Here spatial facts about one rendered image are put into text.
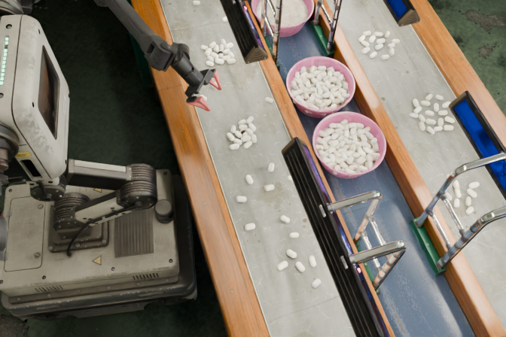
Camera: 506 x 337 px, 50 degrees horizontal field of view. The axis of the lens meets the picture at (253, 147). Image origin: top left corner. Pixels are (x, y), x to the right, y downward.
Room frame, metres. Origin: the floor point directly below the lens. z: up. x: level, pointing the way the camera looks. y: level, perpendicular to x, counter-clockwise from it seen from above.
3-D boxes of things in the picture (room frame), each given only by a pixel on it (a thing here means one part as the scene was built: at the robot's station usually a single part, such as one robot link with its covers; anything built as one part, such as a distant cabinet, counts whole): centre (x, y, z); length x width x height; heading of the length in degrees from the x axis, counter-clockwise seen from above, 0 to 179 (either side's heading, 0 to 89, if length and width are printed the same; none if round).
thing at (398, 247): (0.57, -0.30, 0.90); 0.20 x 0.19 x 0.45; 20
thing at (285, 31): (1.71, -0.11, 0.72); 0.27 x 0.27 x 0.10
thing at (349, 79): (1.30, -0.25, 0.72); 0.27 x 0.27 x 0.10
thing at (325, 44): (1.61, -0.35, 0.90); 0.20 x 0.19 x 0.45; 20
